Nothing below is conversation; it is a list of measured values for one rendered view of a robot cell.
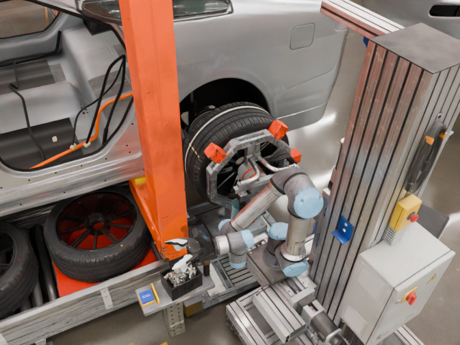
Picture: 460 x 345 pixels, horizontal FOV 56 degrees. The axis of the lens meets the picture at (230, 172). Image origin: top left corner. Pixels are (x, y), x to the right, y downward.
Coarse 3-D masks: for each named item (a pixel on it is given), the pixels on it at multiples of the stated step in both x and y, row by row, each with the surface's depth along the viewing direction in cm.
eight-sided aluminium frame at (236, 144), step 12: (264, 132) 250; (228, 144) 245; (240, 144) 242; (252, 144) 247; (276, 144) 256; (228, 156) 244; (216, 168) 246; (216, 180) 252; (216, 192) 259; (228, 204) 271
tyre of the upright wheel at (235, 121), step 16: (240, 112) 254; (256, 112) 258; (208, 128) 252; (224, 128) 246; (240, 128) 246; (256, 128) 252; (192, 144) 257; (208, 144) 247; (224, 144) 248; (288, 144) 275; (192, 160) 256; (208, 160) 251; (192, 176) 259
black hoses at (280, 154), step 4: (280, 148) 252; (276, 152) 252; (280, 152) 249; (284, 152) 249; (272, 156) 251; (276, 156) 250; (280, 156) 248; (284, 156) 248; (288, 156) 248; (268, 160) 253; (272, 160) 251; (276, 160) 249; (280, 160) 248; (288, 160) 255; (292, 160) 250; (272, 164) 253
